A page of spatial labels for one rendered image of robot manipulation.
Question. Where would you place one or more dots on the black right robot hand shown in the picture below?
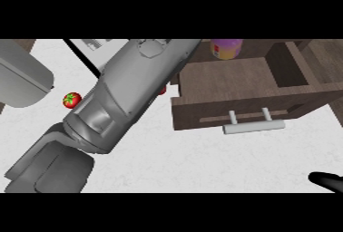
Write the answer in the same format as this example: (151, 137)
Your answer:
(328, 181)

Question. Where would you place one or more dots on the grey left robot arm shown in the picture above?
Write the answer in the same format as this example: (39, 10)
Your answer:
(120, 90)

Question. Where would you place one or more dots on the brown wooden drawer front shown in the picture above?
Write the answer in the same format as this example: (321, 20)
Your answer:
(210, 113)

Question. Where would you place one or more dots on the brown wooden drawer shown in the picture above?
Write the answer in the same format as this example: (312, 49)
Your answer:
(210, 113)
(223, 75)

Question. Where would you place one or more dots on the brown wooden cabinet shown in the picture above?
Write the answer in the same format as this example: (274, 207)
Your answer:
(333, 60)

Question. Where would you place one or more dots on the small red object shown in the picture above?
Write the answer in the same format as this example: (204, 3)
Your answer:
(163, 90)

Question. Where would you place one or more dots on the red tomato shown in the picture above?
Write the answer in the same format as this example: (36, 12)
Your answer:
(71, 100)

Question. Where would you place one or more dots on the rounded grey appliance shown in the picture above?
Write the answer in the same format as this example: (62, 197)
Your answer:
(19, 78)

